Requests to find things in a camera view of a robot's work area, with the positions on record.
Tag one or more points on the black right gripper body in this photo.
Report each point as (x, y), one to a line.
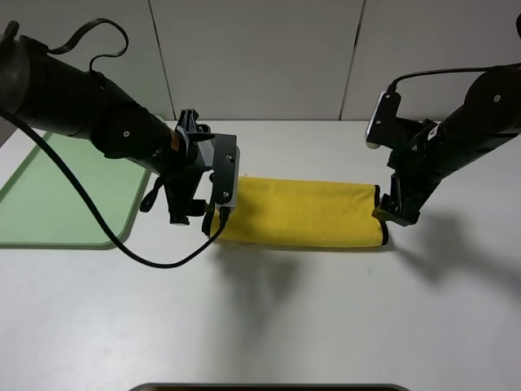
(410, 185)

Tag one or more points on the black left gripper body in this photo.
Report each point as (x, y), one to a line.
(190, 160)

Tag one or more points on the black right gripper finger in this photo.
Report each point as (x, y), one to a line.
(390, 210)

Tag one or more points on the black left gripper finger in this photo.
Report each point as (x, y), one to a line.
(189, 128)
(182, 206)

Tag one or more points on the yellow towel with black trim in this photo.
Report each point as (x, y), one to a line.
(309, 214)

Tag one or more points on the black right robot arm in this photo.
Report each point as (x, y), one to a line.
(488, 118)

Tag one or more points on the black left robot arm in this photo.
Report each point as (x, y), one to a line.
(48, 94)

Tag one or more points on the green plastic tray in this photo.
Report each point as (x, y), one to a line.
(41, 209)

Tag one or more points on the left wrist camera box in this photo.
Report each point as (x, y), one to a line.
(225, 165)

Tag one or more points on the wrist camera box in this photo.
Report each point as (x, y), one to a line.
(225, 165)
(381, 130)

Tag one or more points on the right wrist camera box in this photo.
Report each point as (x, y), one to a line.
(381, 130)

